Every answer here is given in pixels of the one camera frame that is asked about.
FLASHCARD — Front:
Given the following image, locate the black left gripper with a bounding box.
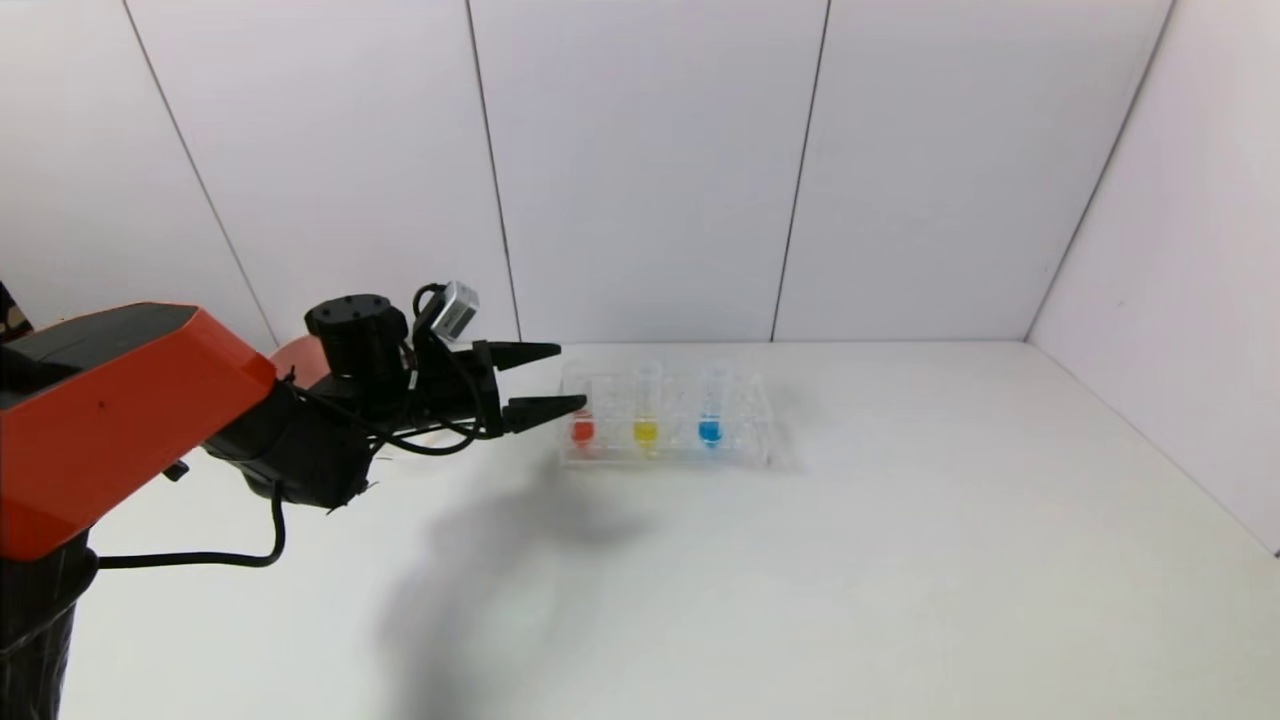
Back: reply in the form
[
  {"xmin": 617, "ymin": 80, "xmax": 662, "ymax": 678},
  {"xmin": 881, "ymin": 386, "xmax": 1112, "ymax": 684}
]
[{"xmin": 414, "ymin": 339, "xmax": 588, "ymax": 439}]

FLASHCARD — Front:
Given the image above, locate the test tube with red pigment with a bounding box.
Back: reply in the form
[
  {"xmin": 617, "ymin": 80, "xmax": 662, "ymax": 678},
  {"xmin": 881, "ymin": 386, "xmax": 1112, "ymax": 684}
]
[{"xmin": 569, "ymin": 380, "xmax": 599, "ymax": 449}]

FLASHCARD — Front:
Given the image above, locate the test tube with yellow pigment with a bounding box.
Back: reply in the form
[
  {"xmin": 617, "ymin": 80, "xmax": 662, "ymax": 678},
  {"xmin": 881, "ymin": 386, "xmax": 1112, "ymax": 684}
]
[{"xmin": 633, "ymin": 360, "xmax": 663, "ymax": 456}]

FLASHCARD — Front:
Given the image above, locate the test tube with blue pigment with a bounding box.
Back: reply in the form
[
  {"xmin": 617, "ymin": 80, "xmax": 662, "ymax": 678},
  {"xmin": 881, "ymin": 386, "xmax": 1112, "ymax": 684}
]
[{"xmin": 697, "ymin": 362, "xmax": 725, "ymax": 450}]

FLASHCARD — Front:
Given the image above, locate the clear acrylic test tube rack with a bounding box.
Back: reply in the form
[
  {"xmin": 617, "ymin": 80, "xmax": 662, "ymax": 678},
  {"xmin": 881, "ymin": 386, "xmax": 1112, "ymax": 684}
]
[{"xmin": 557, "ymin": 362, "xmax": 774, "ymax": 471}]

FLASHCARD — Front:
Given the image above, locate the pink plastic bowl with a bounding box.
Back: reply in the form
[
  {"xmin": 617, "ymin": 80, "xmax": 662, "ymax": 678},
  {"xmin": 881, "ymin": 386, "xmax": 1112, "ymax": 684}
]
[{"xmin": 268, "ymin": 336, "xmax": 329, "ymax": 389}]

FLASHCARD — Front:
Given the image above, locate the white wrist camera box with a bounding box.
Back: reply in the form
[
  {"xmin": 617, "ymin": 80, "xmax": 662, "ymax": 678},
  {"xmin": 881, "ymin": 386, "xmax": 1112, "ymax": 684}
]
[{"xmin": 432, "ymin": 282, "xmax": 481, "ymax": 342}]

